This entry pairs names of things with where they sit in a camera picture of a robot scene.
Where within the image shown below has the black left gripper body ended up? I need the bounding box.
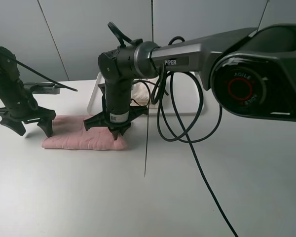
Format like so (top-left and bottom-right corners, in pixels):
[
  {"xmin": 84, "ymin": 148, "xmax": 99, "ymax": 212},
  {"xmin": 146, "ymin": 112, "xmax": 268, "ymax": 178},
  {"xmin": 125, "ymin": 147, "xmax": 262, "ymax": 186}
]
[{"xmin": 0, "ymin": 107, "xmax": 56, "ymax": 123}]

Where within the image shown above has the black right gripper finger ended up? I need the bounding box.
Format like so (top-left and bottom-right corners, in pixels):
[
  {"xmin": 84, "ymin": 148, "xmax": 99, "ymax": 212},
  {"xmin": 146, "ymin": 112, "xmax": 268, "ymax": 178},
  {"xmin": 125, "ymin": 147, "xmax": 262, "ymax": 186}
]
[
  {"xmin": 83, "ymin": 119, "xmax": 94, "ymax": 131},
  {"xmin": 111, "ymin": 127, "xmax": 120, "ymax": 140}
]

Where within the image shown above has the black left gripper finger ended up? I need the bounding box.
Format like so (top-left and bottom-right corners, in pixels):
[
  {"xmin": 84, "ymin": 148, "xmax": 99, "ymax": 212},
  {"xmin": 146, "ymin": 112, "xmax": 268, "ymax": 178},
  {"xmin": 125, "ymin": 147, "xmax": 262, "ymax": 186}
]
[
  {"xmin": 37, "ymin": 118, "xmax": 53, "ymax": 137},
  {"xmin": 0, "ymin": 118, "xmax": 26, "ymax": 136}
]

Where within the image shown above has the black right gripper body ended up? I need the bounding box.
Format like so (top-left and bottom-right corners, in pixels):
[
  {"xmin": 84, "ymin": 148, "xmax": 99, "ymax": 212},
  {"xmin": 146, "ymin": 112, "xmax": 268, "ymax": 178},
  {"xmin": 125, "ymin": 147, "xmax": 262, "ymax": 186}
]
[{"xmin": 88, "ymin": 106, "xmax": 148, "ymax": 128}]

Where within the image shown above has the pink towel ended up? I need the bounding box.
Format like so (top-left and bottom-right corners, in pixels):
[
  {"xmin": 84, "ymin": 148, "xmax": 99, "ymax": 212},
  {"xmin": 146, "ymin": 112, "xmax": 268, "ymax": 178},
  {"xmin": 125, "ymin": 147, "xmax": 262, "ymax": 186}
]
[{"xmin": 41, "ymin": 116, "xmax": 127, "ymax": 151}]

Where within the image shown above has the cream white towel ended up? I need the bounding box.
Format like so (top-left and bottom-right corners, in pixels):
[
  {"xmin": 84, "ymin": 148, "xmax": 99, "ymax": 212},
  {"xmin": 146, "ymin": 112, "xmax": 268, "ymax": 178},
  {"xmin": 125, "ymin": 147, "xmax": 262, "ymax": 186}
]
[{"xmin": 131, "ymin": 78, "xmax": 157, "ymax": 106}]

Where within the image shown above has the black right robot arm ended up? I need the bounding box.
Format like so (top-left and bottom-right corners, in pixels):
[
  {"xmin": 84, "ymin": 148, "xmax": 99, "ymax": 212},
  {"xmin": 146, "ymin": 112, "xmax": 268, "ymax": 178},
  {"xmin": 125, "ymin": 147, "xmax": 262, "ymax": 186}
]
[{"xmin": 84, "ymin": 23, "xmax": 296, "ymax": 138}]

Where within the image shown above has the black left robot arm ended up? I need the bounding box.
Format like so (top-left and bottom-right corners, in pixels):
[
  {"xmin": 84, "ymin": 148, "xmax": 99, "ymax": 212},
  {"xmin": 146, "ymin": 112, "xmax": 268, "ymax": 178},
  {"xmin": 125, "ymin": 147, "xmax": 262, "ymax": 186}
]
[{"xmin": 0, "ymin": 46, "xmax": 56, "ymax": 137}]

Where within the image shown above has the white plastic tray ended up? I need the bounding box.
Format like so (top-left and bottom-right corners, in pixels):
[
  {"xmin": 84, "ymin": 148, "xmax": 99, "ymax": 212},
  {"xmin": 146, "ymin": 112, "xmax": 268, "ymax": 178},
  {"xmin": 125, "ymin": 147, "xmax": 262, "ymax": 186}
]
[{"xmin": 87, "ymin": 73, "xmax": 199, "ymax": 115}]

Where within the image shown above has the black left camera cable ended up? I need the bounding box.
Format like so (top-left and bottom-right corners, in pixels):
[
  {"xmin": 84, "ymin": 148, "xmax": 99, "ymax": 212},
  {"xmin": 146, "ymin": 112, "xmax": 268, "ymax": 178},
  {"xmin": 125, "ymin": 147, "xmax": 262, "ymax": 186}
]
[{"xmin": 0, "ymin": 46, "xmax": 78, "ymax": 92}]

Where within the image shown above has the black camera cable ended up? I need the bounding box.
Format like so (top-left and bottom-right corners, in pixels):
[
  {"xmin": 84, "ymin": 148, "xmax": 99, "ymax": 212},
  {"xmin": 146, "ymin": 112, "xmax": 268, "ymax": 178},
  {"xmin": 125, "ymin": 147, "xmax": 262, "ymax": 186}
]
[
  {"xmin": 130, "ymin": 36, "xmax": 240, "ymax": 237},
  {"xmin": 0, "ymin": 46, "xmax": 78, "ymax": 92}
]

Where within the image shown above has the black right camera cable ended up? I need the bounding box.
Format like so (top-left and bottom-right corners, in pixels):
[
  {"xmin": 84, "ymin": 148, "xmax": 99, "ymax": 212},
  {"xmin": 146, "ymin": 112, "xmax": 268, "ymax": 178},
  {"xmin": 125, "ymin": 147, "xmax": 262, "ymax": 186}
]
[{"xmin": 130, "ymin": 36, "xmax": 240, "ymax": 237}]

